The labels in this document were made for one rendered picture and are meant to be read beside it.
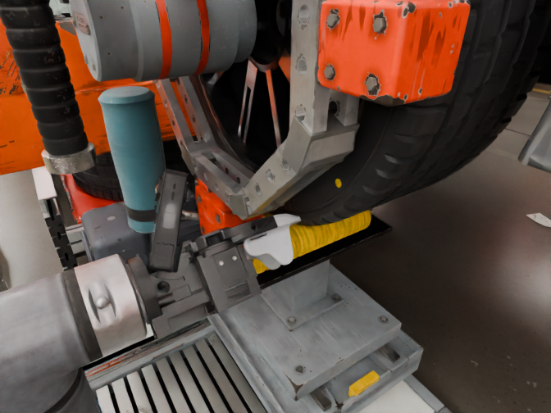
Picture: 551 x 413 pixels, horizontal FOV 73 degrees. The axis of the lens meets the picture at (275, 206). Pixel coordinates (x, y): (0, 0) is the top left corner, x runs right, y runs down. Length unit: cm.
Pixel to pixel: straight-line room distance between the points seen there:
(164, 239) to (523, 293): 131
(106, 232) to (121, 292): 57
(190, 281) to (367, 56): 27
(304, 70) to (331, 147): 8
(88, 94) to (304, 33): 71
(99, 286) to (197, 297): 10
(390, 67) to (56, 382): 38
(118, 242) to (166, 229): 52
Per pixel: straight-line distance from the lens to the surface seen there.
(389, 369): 93
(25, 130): 101
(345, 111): 40
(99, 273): 39
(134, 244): 93
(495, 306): 143
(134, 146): 68
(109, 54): 50
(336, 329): 90
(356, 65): 32
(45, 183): 128
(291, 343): 86
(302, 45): 37
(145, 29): 49
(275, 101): 62
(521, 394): 123
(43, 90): 37
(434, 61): 32
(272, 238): 44
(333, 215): 53
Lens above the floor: 90
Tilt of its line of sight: 31 degrees down
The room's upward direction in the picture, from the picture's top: straight up
